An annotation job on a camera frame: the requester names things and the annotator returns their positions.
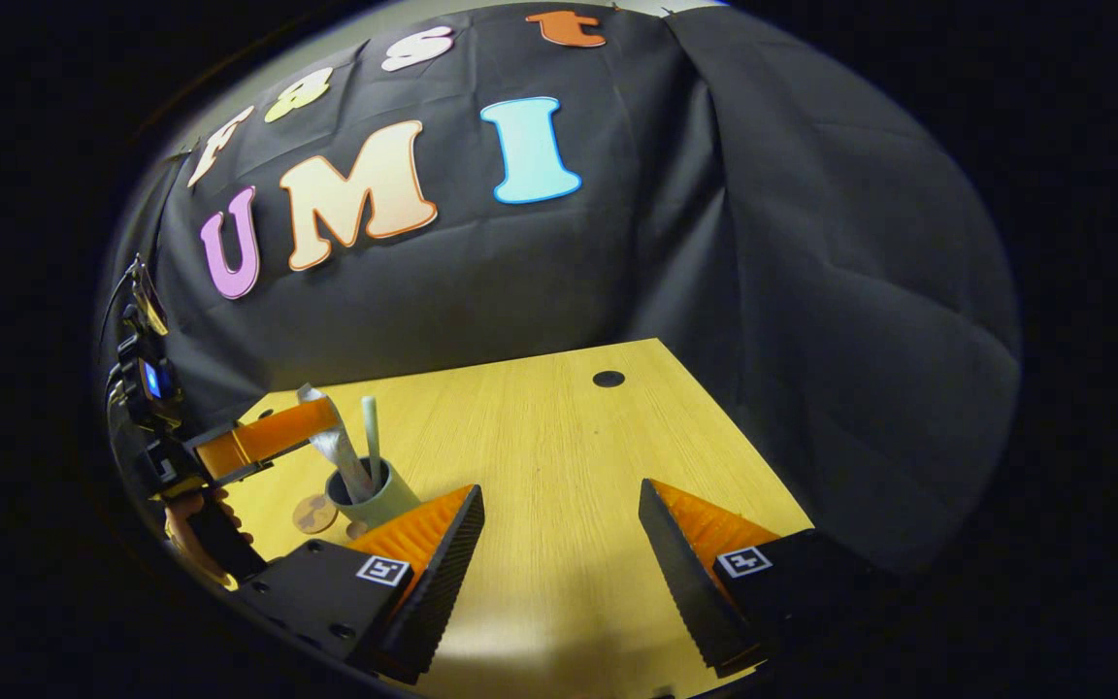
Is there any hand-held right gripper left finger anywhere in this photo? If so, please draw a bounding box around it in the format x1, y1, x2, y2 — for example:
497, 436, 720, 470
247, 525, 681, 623
239, 485, 485, 685

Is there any round brown coaster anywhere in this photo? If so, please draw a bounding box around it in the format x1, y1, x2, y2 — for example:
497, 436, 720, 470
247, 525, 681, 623
292, 493, 339, 535

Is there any pale green toothbrush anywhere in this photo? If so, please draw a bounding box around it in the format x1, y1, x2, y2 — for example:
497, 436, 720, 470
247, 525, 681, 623
361, 396, 383, 491

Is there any pale blue cup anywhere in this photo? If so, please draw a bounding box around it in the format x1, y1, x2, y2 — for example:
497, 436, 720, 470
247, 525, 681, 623
326, 456, 421, 540

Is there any black backdrop cloth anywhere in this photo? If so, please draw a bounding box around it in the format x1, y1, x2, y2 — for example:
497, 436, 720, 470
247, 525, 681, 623
98, 0, 1023, 583

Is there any wooden desktop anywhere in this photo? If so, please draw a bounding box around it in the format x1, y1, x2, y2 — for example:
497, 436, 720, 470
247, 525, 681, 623
219, 338, 814, 699

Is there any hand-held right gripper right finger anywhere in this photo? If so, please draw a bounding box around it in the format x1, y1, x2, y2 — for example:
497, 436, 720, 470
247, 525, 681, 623
639, 479, 895, 678

